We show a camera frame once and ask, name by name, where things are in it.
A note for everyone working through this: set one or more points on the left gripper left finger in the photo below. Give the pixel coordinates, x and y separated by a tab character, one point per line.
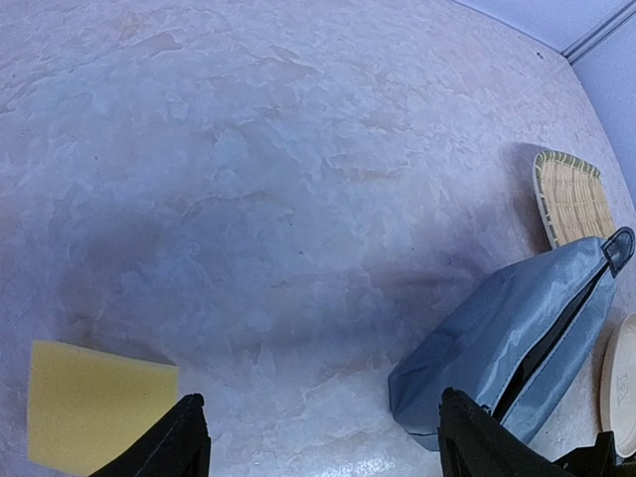
178	444

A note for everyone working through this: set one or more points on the yellow sponge block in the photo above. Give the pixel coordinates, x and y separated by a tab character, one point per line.
86	407

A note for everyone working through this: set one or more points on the woven bamboo tray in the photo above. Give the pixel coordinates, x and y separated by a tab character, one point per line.
570	198

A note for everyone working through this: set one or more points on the beige round plate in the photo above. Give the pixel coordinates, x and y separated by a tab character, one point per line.
617	387

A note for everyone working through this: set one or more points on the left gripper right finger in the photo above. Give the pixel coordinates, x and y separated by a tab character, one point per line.
473	443

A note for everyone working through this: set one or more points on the grey zip pouch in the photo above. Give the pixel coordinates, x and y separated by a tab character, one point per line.
517	342

